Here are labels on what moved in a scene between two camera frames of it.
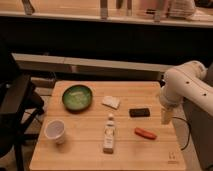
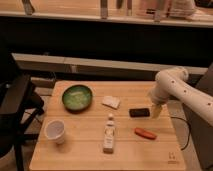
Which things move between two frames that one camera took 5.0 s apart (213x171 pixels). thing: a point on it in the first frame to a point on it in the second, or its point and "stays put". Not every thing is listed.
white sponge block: (111, 101) stays put
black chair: (19, 103) stays put
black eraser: (139, 112) stays put
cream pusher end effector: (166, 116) to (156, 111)
